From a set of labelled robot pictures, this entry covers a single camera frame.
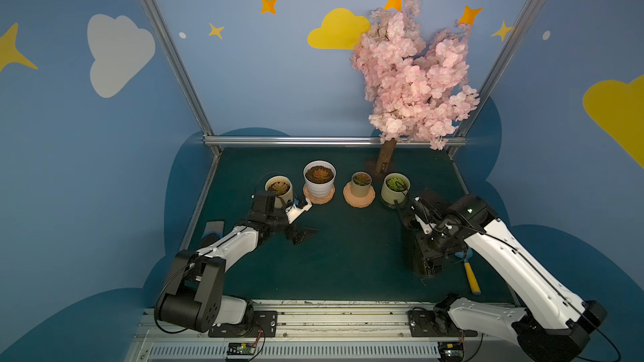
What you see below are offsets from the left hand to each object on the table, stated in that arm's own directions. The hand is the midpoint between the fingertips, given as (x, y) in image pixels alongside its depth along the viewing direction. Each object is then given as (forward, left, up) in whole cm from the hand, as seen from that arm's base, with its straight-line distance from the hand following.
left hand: (310, 215), depth 87 cm
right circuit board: (-37, -43, -12) cm, 58 cm away
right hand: (-15, -36, +9) cm, 40 cm away
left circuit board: (-38, +18, -12) cm, 44 cm away
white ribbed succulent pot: (+18, -3, -1) cm, 18 cm away
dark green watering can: (-20, -31, +16) cm, 41 cm away
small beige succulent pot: (+18, -20, -4) cm, 27 cm away
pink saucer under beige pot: (+14, -18, -11) cm, 26 cm away
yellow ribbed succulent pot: (+14, +13, -3) cm, 20 cm away
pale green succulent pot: (+16, -33, -4) cm, 37 cm away
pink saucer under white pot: (+13, -2, -12) cm, 18 cm away
